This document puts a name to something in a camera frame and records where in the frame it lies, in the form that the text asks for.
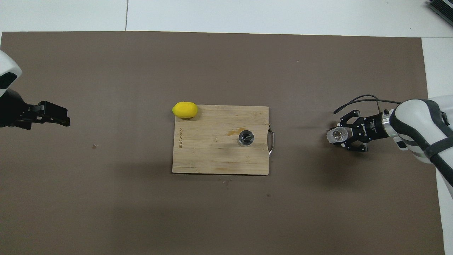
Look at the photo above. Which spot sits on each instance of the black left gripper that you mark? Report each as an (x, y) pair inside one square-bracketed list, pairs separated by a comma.
[(12, 109)]

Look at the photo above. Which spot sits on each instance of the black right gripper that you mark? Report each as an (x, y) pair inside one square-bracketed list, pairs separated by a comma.
[(371, 127)]

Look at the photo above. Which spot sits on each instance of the small clear glass cup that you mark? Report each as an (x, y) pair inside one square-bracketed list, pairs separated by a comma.
[(337, 136)]

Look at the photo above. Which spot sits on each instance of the steel double jigger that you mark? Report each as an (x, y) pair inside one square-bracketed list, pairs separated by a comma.
[(246, 138)]

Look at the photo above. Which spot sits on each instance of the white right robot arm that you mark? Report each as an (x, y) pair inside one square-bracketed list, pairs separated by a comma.
[(414, 120)]

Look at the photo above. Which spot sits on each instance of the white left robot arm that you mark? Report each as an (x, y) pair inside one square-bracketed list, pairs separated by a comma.
[(7, 67)]

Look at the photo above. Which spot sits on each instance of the yellow lemon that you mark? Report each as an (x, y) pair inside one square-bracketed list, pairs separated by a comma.
[(184, 109)]

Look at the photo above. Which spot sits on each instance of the wooden cutting board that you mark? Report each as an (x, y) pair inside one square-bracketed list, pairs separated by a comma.
[(212, 148)]

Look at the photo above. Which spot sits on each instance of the grey ridged device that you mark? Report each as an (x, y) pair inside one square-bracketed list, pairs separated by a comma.
[(442, 9)]

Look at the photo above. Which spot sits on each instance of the brown paper table mat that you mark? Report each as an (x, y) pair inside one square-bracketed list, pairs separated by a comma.
[(226, 212)]

